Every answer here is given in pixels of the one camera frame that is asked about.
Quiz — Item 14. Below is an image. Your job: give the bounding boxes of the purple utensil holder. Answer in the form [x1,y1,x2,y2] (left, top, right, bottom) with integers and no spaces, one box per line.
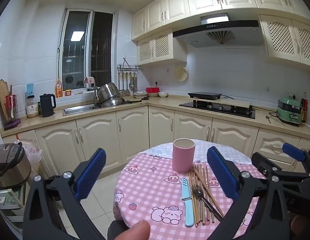
[4,94,21,130]

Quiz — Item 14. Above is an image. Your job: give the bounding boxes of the steel pot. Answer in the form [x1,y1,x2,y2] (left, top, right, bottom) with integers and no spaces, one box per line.
[97,82,120,103]

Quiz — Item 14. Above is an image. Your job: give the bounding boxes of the cream wall cabinets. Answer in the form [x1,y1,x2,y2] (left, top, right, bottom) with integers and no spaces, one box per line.
[131,0,310,42]

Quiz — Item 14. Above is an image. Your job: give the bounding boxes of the glass jar white lid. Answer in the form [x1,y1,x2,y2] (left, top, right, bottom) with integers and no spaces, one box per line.
[26,95,38,119]

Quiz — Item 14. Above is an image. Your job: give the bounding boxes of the light blue knife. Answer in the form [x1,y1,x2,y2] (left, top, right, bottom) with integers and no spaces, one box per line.
[182,177,194,227]

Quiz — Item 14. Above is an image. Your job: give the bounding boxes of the cream lattice door cabinet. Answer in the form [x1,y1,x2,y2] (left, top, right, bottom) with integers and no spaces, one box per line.
[259,14,310,68]
[137,28,187,67]

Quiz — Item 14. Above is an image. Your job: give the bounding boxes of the pink cup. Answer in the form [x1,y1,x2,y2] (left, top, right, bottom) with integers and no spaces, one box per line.
[172,138,196,173]

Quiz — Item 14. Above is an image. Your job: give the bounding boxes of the person's left hand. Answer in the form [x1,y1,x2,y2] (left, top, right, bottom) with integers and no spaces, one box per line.
[112,219,151,240]

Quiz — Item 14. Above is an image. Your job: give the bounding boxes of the white fringed cloth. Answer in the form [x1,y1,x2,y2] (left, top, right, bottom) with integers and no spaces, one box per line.
[136,139,253,165]

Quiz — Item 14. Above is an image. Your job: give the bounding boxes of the round cream wall plate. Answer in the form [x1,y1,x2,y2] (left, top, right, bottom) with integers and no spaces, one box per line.
[174,66,188,81]

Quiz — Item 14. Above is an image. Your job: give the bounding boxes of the pink checkered tablecloth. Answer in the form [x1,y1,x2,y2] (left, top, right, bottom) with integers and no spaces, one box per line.
[113,142,268,240]

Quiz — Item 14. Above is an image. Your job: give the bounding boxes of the person's right hand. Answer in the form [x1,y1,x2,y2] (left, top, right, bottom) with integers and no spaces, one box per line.
[290,214,310,240]

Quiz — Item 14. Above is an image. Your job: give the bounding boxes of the range hood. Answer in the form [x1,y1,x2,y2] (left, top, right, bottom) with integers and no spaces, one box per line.
[173,13,263,48]

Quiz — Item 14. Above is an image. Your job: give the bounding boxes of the orange bottle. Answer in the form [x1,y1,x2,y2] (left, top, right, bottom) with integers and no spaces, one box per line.
[55,77,63,98]

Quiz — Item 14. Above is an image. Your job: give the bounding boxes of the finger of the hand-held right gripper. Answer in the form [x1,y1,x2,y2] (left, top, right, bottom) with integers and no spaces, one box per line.
[282,143,310,175]
[251,152,309,180]

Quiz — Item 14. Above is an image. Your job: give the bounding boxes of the black induction cooker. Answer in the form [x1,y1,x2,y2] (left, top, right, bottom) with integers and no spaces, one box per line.
[187,91,222,100]

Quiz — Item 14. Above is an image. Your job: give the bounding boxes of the plastic bag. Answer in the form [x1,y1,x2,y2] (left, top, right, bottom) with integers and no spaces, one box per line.
[14,140,43,178]

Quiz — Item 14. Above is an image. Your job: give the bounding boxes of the steel basin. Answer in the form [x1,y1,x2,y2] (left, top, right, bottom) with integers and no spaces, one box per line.
[98,96,126,108]

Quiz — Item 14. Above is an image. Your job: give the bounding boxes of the metal utensil rack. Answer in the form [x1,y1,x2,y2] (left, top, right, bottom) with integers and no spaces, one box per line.
[117,57,144,72]

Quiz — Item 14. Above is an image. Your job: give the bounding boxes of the green electric cooker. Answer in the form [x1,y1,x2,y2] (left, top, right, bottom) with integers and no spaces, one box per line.
[276,97,303,127]

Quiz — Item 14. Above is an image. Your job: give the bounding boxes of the steel sink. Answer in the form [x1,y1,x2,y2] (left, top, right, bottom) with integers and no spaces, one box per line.
[62,104,100,117]

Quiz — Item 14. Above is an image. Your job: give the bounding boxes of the dark sauce bottle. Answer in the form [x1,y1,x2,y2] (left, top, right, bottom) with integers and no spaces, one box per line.
[300,92,309,123]

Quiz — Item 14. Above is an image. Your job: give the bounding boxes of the brown rice cooker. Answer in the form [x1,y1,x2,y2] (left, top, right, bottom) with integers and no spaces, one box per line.
[0,143,32,189]

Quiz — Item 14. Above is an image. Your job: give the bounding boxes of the grey fork black handle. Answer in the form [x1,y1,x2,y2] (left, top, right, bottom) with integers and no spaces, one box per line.
[191,184,221,222]

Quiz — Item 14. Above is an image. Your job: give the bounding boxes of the black gas stove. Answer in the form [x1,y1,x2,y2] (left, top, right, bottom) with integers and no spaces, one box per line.
[179,100,256,119]

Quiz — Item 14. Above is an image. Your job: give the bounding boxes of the wooden cutting board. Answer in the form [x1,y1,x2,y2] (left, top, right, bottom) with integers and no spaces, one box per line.
[0,79,10,130]

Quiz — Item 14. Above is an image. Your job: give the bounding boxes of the kitchen window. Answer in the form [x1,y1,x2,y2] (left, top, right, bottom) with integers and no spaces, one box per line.
[57,8,115,92]

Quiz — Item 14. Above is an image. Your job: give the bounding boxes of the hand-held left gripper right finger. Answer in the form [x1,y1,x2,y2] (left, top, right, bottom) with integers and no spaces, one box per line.
[206,146,291,240]

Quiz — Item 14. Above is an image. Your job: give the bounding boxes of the black electric kettle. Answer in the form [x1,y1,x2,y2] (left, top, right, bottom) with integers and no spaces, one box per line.
[39,93,57,118]

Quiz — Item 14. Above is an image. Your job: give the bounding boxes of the grey spoon black handle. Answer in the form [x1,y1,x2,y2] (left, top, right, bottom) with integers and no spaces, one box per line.
[192,186,224,222]

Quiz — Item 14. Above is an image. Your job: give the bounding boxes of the cream base cabinets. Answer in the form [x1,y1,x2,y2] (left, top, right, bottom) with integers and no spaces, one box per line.
[1,105,310,188]

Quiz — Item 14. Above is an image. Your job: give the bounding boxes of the pile of wooden chopsticks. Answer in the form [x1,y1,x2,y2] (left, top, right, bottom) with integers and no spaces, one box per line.
[188,164,225,228]

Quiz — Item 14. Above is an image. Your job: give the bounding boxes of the white shelf rack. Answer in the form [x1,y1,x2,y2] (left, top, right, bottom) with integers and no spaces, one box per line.
[0,182,29,230]

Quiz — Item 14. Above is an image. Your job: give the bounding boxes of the black power cable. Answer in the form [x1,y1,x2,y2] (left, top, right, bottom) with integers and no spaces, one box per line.
[252,106,278,113]

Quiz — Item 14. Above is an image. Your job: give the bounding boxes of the thin dark stick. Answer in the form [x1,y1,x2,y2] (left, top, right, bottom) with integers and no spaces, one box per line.
[270,115,285,126]

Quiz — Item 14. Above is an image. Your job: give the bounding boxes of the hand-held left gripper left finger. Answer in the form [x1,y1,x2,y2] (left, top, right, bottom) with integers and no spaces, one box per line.
[22,148,107,240]

